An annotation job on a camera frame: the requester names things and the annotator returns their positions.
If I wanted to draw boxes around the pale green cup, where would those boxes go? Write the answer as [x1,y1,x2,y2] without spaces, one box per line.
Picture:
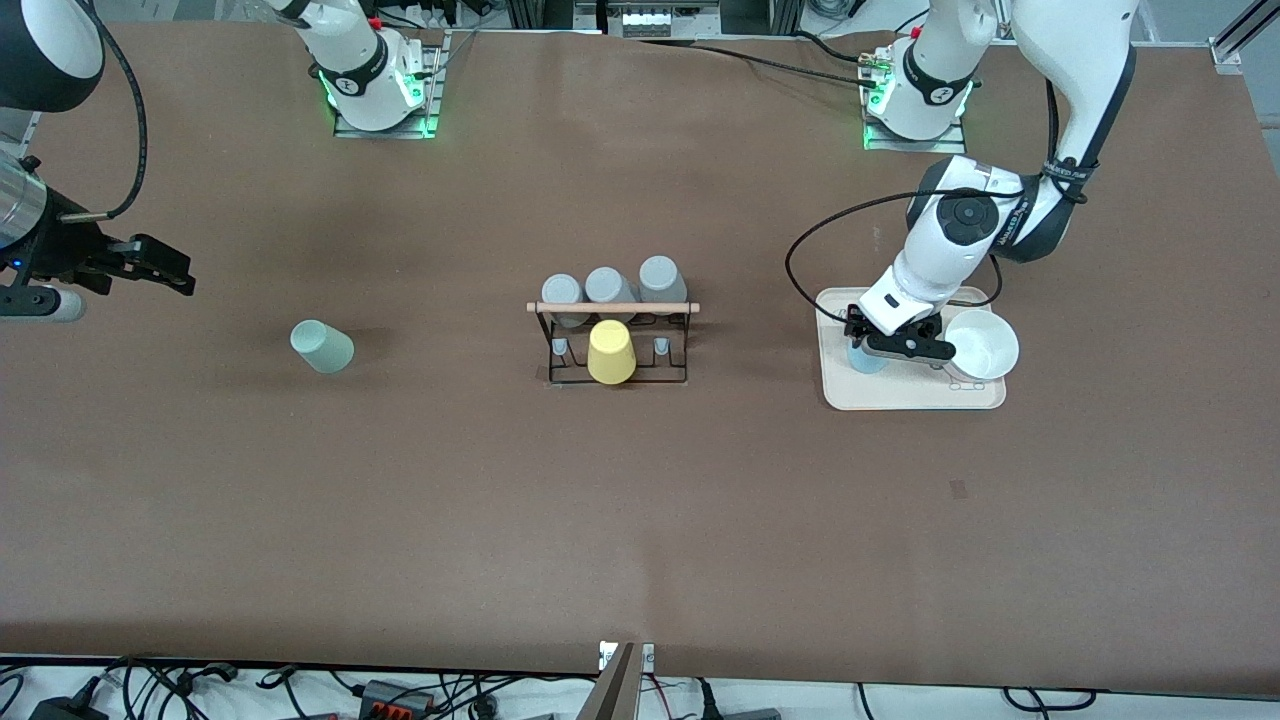
[290,319,356,375]

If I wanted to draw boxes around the beige rectangular rabbit tray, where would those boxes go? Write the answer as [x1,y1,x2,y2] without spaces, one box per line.
[815,286,1007,412]

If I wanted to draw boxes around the white bowl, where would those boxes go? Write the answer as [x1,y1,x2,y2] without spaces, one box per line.
[940,309,1021,383]

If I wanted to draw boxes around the grey cup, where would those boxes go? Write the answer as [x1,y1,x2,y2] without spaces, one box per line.
[541,274,585,329]
[638,256,689,305]
[584,266,638,306]

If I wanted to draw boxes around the yellow cup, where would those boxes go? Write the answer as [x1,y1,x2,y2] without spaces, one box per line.
[587,319,637,385]

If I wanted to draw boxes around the black power adapter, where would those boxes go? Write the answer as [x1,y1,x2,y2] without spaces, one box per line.
[28,697,109,720]

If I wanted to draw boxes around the grey metal pole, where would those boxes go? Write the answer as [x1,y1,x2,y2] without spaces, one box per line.
[578,643,641,720]

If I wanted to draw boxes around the black connector block orange levers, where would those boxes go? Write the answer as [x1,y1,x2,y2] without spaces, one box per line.
[360,679,437,717]

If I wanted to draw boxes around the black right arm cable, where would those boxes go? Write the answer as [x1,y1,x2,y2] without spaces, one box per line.
[60,0,149,221]

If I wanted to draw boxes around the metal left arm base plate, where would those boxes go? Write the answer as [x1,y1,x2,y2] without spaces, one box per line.
[862,45,969,154]

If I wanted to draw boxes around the black wire rack wooden handle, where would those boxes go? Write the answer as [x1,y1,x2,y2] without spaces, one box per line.
[527,298,701,389]

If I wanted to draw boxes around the black cable across table edge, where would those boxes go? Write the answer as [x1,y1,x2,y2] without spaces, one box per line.
[640,35,883,87]

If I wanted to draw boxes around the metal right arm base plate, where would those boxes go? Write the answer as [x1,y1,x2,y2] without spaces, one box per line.
[333,30,443,139]

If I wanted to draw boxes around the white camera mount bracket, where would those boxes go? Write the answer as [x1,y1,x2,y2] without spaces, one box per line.
[598,641,656,673]

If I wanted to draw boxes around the black looped cable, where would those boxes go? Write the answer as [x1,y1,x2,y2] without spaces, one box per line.
[1003,687,1098,713]

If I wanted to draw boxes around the aluminium frame rail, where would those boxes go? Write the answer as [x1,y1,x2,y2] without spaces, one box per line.
[1208,0,1280,76]

